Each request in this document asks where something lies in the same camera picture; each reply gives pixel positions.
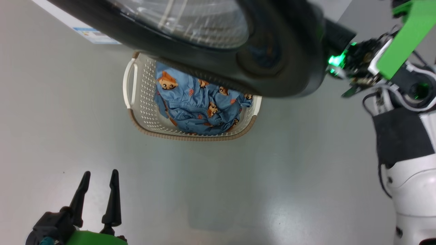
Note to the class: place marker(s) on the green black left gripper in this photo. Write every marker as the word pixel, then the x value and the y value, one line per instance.
pixel 51 228

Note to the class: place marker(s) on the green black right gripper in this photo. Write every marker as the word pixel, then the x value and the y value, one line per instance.
pixel 408 34

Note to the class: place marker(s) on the black washer door glass bowl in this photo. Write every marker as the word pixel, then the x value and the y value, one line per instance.
pixel 279 64

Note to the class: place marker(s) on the cream perforated laundry basket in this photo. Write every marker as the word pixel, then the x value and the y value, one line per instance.
pixel 144 102

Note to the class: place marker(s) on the white front-load washing machine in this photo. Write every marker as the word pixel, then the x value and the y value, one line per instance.
pixel 61 15

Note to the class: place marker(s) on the blue white energy label sticker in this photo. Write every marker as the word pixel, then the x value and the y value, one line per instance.
pixel 97 35

